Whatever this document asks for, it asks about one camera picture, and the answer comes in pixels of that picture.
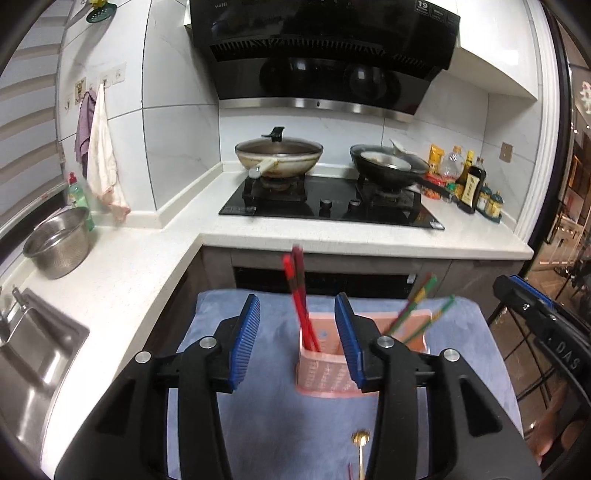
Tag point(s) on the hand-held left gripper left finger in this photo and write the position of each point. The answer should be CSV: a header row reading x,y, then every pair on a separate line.
x,y
244,341

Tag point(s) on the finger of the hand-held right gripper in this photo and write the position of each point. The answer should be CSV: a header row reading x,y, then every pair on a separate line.
x,y
531,290

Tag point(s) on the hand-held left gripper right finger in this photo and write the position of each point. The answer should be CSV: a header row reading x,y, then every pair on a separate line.
x,y
348,341

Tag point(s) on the pink plastic utensil holder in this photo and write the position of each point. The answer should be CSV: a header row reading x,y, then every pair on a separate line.
x,y
323,374

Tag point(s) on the green and red chopstick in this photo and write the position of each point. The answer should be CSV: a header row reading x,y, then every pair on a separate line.
x,y
422,282
418,295
441,310

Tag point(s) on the person's right hand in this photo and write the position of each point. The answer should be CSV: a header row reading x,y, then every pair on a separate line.
x,y
554,429

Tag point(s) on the grey cabinet door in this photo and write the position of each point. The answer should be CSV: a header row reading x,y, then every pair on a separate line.
x,y
471,281

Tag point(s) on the blue fleece mat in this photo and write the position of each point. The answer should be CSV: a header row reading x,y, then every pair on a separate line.
x,y
277,415

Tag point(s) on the seasoning jar tray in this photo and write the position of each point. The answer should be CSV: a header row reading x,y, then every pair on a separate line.
x,y
491,218

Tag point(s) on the blue and gold seasoning jar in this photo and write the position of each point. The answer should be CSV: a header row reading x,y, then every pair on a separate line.
x,y
495,205
484,199

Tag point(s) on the gold spoon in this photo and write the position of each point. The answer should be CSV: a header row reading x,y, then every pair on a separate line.
x,y
361,438

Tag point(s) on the large dark soy sauce bottle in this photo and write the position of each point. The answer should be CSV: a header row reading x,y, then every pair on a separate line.
x,y
472,189

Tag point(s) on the small green-capped jar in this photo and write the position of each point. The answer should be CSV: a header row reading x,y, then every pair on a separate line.
x,y
452,193

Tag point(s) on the red seasoning packet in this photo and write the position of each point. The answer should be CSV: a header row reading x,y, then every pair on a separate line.
x,y
435,190

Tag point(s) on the clear plastic oil bottle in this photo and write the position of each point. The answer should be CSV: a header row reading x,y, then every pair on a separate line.
x,y
453,166

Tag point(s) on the black glass gas stove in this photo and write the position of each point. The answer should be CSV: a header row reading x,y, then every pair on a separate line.
x,y
323,194

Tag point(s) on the yellow seasoning packet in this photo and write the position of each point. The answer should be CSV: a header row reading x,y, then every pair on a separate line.
x,y
436,159

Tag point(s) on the black frying pan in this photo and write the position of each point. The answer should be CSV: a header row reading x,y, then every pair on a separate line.
x,y
392,179

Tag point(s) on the cream frying pan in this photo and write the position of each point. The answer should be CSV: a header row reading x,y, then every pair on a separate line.
x,y
295,162

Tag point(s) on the glass lid with black knob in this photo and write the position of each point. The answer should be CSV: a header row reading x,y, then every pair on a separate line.
x,y
277,146

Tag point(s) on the stainless steel sink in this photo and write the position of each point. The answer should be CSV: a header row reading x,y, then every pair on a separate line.
x,y
37,350

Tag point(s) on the stainless steel colander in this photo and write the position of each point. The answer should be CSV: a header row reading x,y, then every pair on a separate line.
x,y
55,249

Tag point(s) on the green dish soap bottle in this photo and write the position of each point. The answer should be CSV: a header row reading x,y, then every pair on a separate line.
x,y
81,198

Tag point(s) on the white dish towel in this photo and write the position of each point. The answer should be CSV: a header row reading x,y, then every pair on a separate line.
x,y
101,157

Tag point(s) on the steel faucet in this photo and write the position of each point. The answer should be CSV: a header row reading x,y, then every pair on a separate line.
x,y
11,314

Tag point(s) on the purple cloth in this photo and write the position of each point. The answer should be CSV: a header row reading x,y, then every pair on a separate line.
x,y
84,124

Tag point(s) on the black range hood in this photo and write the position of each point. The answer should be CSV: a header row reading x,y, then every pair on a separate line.
x,y
323,46

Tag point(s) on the white window blind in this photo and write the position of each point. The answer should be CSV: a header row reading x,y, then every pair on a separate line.
x,y
27,115

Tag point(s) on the brown wall outlet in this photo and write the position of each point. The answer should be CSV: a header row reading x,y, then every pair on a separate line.
x,y
506,152

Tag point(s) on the white wall cabinet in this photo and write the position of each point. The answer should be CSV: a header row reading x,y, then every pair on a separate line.
x,y
498,46

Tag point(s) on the row of wall hooks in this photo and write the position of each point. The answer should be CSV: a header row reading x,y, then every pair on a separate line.
x,y
81,86

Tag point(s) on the green round wall holder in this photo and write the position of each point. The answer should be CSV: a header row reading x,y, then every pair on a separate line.
x,y
101,14

